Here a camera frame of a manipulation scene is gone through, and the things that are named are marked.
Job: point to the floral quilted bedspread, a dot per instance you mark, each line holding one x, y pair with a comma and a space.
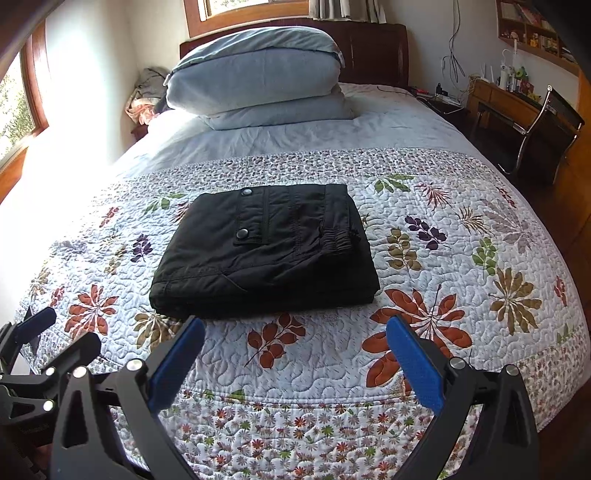
461, 258

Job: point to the black metal frame chair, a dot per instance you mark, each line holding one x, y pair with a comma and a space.
561, 115

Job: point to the flat grey-blue pillow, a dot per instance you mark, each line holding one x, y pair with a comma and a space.
277, 113

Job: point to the wooden desk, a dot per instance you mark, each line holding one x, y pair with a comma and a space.
503, 99

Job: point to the pile of grey clothes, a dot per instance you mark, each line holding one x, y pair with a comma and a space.
145, 92

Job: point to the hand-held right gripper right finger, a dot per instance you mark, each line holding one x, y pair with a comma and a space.
413, 364

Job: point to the bottles on desk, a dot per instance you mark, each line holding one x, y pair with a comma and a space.
512, 76

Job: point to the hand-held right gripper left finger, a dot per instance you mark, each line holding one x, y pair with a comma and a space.
178, 364

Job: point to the large grey-blue pillow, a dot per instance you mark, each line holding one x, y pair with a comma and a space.
254, 64

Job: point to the dark bedside table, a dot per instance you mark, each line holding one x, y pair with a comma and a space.
443, 104

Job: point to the wooden window frame behind headboard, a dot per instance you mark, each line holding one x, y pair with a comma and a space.
196, 18

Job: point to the beige striped curtain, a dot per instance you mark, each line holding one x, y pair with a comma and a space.
341, 9

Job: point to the curved wooden bay window frame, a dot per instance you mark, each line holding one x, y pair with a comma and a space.
37, 92

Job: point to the wooden wall shelf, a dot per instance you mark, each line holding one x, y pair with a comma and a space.
531, 21

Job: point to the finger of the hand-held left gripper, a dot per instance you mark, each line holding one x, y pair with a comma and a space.
81, 348
39, 319

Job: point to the dark wooden bed headboard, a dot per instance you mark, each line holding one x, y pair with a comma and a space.
376, 50

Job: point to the light grey bed sheet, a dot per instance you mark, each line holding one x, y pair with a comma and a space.
397, 129

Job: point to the black pants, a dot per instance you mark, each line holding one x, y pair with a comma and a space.
263, 249

